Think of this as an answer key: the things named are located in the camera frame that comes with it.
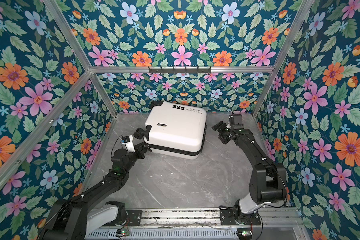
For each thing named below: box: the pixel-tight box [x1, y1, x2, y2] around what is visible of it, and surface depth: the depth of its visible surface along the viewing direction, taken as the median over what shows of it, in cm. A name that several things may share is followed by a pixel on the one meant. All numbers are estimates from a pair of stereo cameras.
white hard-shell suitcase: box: [144, 101, 208, 160], surface depth 88 cm
